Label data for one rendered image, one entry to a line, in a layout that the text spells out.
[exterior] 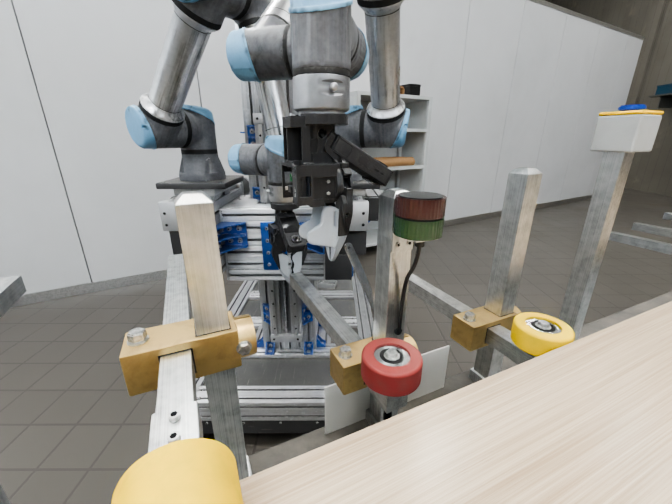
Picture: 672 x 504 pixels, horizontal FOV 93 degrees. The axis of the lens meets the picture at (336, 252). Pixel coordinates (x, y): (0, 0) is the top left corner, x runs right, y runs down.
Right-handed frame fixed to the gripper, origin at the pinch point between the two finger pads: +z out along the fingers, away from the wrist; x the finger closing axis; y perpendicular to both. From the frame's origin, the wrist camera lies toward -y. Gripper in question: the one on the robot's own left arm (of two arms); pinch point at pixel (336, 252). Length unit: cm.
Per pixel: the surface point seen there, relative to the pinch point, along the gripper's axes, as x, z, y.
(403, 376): 18.4, 10.0, -0.4
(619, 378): 29.4, 10.4, -24.3
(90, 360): -148, 101, 82
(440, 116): -283, -40, -271
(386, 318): 9.6, 7.7, -3.6
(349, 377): 10.4, 15.4, 2.7
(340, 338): 2.1, 14.8, 0.1
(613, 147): 8, -15, -53
